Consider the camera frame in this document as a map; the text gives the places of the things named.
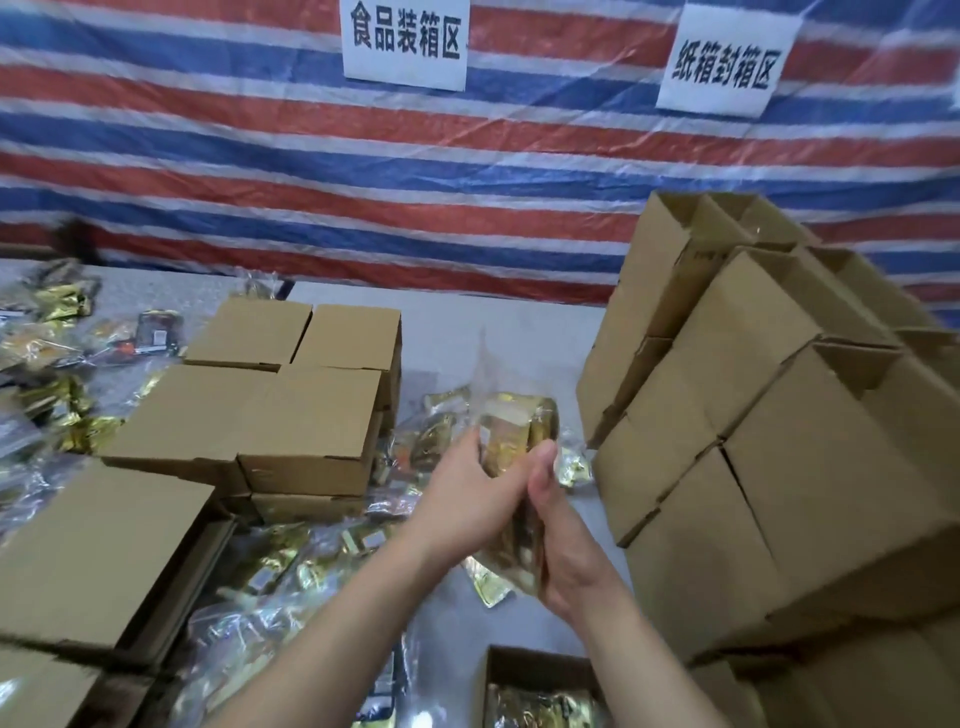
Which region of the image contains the person's right hand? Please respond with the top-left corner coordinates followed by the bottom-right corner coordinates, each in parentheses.
top-left (526, 438), bottom-right (640, 625)

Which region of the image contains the person's left hand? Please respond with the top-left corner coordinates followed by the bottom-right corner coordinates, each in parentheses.
top-left (401, 427), bottom-right (540, 574)

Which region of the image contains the clear bag of gold snacks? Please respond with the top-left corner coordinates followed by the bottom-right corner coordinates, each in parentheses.
top-left (463, 341), bottom-right (562, 598)

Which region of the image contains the person's right forearm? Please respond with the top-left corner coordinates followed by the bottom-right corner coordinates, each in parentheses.
top-left (564, 594), bottom-right (735, 728)

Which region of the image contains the person's left forearm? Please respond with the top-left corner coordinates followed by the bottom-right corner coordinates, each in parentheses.
top-left (201, 525), bottom-right (453, 728)

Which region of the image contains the cardboard carton holding snacks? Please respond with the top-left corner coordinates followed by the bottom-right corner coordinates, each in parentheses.
top-left (471, 643), bottom-right (610, 728)

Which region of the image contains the gold foil snack bag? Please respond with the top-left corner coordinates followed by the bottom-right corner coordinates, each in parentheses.
top-left (485, 681), bottom-right (603, 728)

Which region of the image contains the pile of gold snack packets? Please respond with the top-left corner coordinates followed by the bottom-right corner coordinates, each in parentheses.
top-left (0, 258), bottom-right (595, 728)

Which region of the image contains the stack of open cardboard boxes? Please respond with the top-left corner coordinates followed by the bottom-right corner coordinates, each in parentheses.
top-left (576, 190), bottom-right (960, 728)

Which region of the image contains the group of closed cardboard boxes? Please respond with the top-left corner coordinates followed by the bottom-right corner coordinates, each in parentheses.
top-left (0, 295), bottom-right (404, 728)

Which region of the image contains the red white blue striped tarp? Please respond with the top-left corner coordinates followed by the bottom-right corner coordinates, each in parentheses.
top-left (0, 0), bottom-right (960, 331)

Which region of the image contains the white tilted paper sign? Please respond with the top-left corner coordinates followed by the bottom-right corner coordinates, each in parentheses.
top-left (655, 1), bottom-right (805, 120)

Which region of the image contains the white rectangular paper sign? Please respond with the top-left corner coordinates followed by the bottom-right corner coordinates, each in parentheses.
top-left (339, 0), bottom-right (472, 93)

